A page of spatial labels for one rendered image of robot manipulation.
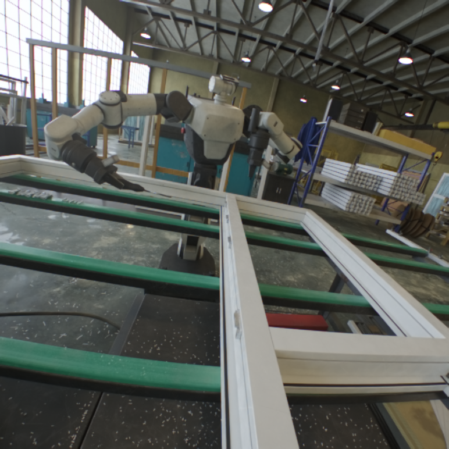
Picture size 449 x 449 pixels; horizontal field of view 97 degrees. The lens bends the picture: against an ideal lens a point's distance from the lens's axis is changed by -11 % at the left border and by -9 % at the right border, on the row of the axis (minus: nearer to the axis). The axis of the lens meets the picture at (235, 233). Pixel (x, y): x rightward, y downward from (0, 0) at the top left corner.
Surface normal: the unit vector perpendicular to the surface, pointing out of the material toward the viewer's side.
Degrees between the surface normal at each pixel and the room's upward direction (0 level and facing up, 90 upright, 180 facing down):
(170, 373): 0
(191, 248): 34
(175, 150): 90
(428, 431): 0
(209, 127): 102
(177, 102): 82
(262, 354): 0
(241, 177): 90
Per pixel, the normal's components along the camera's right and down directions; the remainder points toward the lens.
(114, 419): 0.22, -0.90
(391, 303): -0.98, -0.17
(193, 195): 0.07, 0.40
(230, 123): 0.44, 0.61
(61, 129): 0.55, -0.37
